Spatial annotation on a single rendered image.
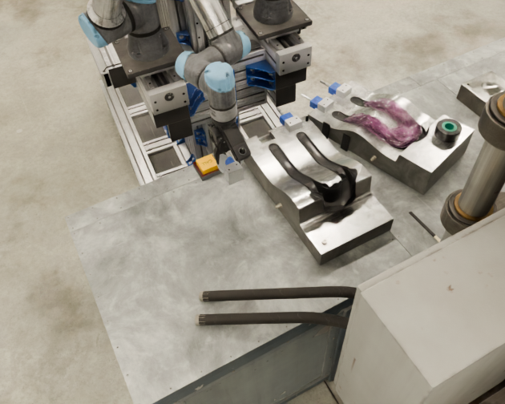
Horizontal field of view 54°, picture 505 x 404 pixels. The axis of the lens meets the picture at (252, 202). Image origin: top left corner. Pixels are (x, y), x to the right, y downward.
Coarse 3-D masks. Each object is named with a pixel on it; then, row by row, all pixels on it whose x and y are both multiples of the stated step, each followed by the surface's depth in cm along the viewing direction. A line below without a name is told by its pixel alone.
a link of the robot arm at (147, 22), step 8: (128, 0) 159; (136, 0) 159; (144, 0) 160; (152, 0) 163; (128, 8) 159; (136, 8) 161; (144, 8) 162; (152, 8) 164; (136, 16) 161; (144, 16) 163; (152, 16) 166; (136, 24) 163; (144, 24) 166; (152, 24) 167; (136, 32) 168; (144, 32) 168
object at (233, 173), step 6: (228, 162) 156; (234, 162) 154; (228, 168) 152; (234, 168) 152; (240, 168) 152; (228, 174) 151; (234, 174) 153; (240, 174) 154; (228, 180) 154; (234, 180) 155
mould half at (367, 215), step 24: (264, 144) 168; (288, 144) 168; (264, 168) 162; (312, 168) 160; (360, 168) 153; (288, 192) 149; (360, 192) 154; (288, 216) 156; (312, 216) 150; (336, 216) 151; (360, 216) 151; (384, 216) 151; (312, 240) 146; (336, 240) 146; (360, 240) 149
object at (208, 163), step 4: (204, 156) 173; (208, 156) 173; (212, 156) 173; (196, 160) 172; (200, 160) 172; (204, 160) 172; (208, 160) 171; (212, 160) 171; (200, 164) 170; (204, 164) 170; (208, 164) 170; (212, 164) 170; (216, 164) 170; (200, 168) 170; (204, 168) 169; (208, 168) 169; (212, 168) 170; (216, 168) 171; (204, 172) 170
